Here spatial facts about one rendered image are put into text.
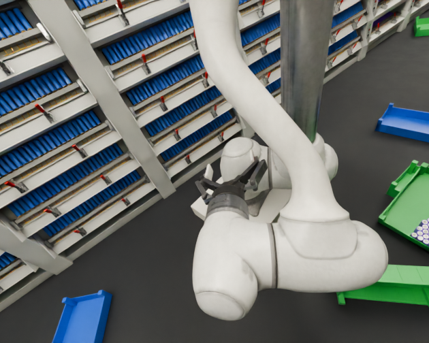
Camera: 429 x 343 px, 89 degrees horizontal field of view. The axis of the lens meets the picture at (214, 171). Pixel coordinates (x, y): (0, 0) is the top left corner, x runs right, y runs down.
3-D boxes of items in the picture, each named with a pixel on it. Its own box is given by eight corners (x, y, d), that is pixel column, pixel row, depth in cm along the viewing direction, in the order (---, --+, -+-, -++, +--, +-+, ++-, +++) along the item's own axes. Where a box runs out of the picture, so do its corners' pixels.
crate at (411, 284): (334, 281, 86) (338, 304, 81) (342, 261, 72) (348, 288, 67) (426, 288, 78) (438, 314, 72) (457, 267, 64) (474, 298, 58)
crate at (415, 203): (433, 254, 84) (438, 251, 78) (377, 221, 98) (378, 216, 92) (482, 194, 84) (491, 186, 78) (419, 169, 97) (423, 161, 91)
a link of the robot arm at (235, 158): (227, 171, 97) (217, 131, 82) (269, 170, 92) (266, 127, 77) (223, 201, 86) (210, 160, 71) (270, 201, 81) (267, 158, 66)
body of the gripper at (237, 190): (240, 189, 44) (240, 167, 52) (203, 200, 47) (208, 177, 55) (252, 215, 48) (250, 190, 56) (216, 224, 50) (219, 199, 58)
